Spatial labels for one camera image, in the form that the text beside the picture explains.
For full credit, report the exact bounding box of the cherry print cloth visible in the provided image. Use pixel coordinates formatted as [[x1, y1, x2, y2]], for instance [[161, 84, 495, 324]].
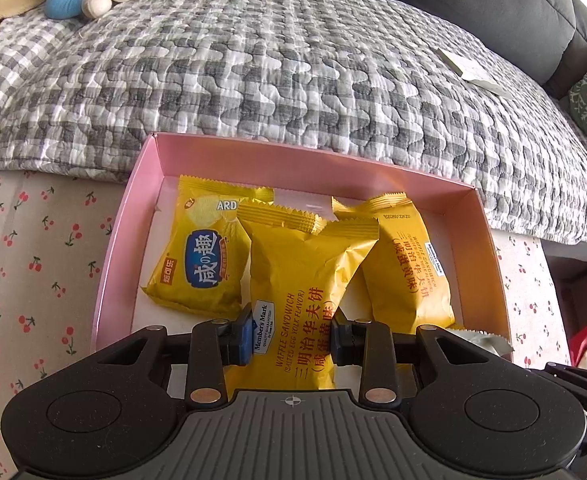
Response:
[[0, 167, 574, 480]]

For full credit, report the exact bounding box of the pink cardboard box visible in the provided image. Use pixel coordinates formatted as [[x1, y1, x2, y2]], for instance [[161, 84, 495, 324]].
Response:
[[93, 132, 514, 402]]

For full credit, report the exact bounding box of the yellow waffle snack packet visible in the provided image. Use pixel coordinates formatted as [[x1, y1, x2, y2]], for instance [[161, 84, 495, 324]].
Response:
[[224, 199, 380, 392], [331, 193, 457, 332]]

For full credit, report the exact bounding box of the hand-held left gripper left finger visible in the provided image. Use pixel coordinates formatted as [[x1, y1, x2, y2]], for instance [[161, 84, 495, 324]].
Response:
[[96, 305, 256, 408]]

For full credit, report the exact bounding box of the dark grey sofa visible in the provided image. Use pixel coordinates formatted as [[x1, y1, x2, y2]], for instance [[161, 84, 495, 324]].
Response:
[[138, 0, 587, 171]]

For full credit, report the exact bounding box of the yellow packet with blue label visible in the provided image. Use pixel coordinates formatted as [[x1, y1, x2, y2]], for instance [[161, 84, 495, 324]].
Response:
[[140, 175, 275, 317]]

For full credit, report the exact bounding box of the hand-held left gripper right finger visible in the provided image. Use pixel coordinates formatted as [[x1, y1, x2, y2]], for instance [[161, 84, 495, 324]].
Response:
[[329, 307, 495, 407]]

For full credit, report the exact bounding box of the grey checkered quilt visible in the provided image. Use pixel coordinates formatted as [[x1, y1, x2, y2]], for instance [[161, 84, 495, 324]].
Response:
[[0, 0, 587, 250]]

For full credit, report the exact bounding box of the silver snack packet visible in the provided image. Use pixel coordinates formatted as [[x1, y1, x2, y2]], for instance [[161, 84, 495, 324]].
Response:
[[452, 325, 515, 362]]

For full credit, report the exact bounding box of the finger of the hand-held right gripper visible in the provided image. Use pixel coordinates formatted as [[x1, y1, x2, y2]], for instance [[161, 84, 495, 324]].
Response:
[[526, 364, 587, 411]]

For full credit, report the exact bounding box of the white paper packet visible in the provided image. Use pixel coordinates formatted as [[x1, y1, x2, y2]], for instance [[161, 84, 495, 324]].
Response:
[[436, 48, 513, 99]]

